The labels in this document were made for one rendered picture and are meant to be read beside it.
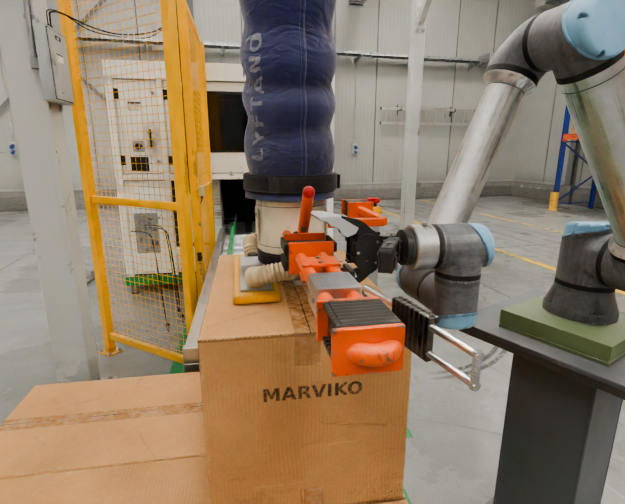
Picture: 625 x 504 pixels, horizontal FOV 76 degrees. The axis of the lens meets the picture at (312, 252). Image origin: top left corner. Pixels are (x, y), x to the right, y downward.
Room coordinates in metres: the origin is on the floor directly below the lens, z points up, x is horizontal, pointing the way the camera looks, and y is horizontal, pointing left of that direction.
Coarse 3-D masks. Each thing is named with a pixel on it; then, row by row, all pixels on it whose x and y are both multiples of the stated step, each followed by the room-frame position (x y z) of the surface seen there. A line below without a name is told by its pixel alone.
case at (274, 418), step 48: (288, 288) 0.92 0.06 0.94; (240, 336) 0.66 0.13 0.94; (288, 336) 0.67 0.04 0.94; (240, 384) 0.66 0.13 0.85; (288, 384) 0.67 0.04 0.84; (336, 384) 0.68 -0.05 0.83; (384, 384) 0.70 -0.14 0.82; (240, 432) 0.65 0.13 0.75; (288, 432) 0.67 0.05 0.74; (336, 432) 0.68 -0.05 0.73; (384, 432) 0.70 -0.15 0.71; (240, 480) 0.65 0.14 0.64; (288, 480) 0.67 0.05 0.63; (336, 480) 0.68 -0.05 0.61; (384, 480) 0.70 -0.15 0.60
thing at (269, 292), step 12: (252, 252) 1.05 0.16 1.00; (240, 264) 1.02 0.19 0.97; (240, 276) 0.92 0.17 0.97; (240, 288) 0.84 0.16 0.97; (252, 288) 0.84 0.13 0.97; (264, 288) 0.84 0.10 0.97; (276, 288) 0.85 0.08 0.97; (240, 300) 0.80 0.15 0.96; (252, 300) 0.81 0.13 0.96; (264, 300) 0.81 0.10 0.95; (276, 300) 0.82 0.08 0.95
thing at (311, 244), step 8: (280, 240) 0.76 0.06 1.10; (288, 240) 0.77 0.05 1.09; (296, 240) 0.77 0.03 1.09; (304, 240) 0.77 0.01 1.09; (312, 240) 0.77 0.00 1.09; (320, 240) 0.77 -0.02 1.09; (328, 240) 0.76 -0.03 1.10; (288, 248) 0.71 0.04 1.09; (296, 248) 0.70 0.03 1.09; (304, 248) 0.70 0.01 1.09; (312, 248) 0.70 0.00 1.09; (320, 248) 0.71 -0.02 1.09; (328, 248) 0.71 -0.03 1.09; (336, 248) 0.72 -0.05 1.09; (288, 256) 0.71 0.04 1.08; (312, 256) 0.70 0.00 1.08; (288, 264) 0.71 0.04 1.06; (296, 264) 0.70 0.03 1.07; (296, 272) 0.70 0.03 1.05
